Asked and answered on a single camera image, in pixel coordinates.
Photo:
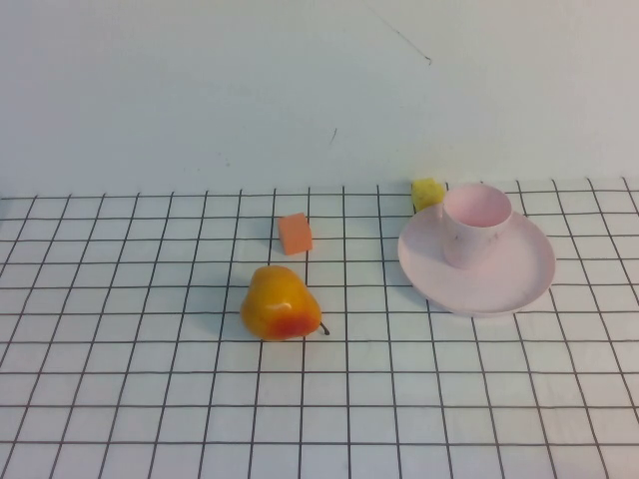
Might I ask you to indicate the pink plastic cup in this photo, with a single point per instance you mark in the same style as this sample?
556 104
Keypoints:
469 244

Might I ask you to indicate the orange foam block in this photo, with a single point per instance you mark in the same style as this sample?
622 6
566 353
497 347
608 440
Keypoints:
295 234

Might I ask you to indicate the pink round plate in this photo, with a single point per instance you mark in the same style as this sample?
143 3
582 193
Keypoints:
479 289

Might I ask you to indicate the yellow orange toy pear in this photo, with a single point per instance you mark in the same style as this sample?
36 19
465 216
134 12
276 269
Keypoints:
277 304

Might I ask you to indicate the yellow foam block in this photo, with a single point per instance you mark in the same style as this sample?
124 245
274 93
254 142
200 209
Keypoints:
425 192

